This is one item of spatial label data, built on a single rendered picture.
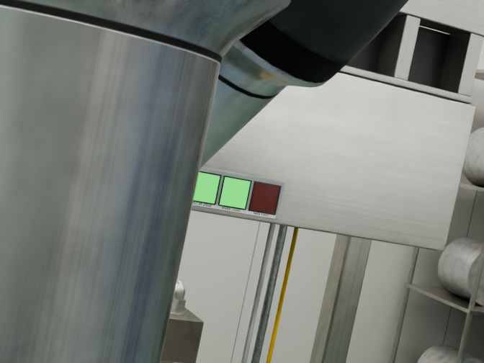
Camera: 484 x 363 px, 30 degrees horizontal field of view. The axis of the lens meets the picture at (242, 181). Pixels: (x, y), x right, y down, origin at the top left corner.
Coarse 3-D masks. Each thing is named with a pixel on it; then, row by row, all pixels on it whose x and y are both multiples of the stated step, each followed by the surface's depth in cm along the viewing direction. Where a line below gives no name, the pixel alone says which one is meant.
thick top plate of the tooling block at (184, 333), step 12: (168, 324) 121; (180, 324) 122; (192, 324) 123; (168, 336) 121; (180, 336) 122; (192, 336) 123; (168, 348) 122; (180, 348) 122; (192, 348) 123; (168, 360) 122; (180, 360) 123; (192, 360) 123
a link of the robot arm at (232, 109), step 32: (320, 0) 32; (352, 0) 32; (384, 0) 32; (256, 32) 33; (288, 32) 33; (320, 32) 33; (352, 32) 34; (224, 64) 35; (256, 64) 34; (288, 64) 34; (320, 64) 35; (224, 96) 36; (256, 96) 37; (224, 128) 38
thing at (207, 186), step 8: (200, 176) 159; (208, 176) 159; (216, 176) 160; (200, 184) 159; (208, 184) 159; (216, 184) 160; (200, 192) 159; (208, 192) 160; (216, 192) 160; (200, 200) 159; (208, 200) 160
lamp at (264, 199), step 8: (256, 184) 163; (264, 184) 164; (256, 192) 163; (264, 192) 164; (272, 192) 164; (256, 200) 163; (264, 200) 164; (272, 200) 165; (256, 208) 164; (264, 208) 164; (272, 208) 165
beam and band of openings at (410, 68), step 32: (416, 0) 172; (448, 0) 175; (480, 0) 178; (384, 32) 179; (416, 32) 173; (448, 32) 184; (480, 32) 179; (352, 64) 177; (384, 64) 177; (416, 64) 182; (448, 64) 183; (448, 96) 178
